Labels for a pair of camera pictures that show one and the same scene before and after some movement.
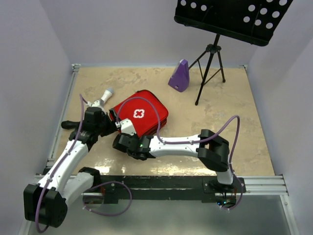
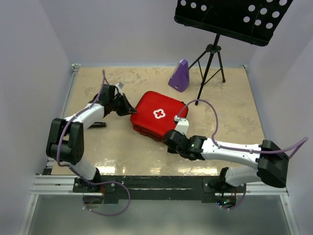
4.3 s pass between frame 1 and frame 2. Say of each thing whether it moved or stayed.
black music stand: stayed
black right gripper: moved
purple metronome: stayed
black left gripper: moved
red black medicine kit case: moved
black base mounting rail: stayed
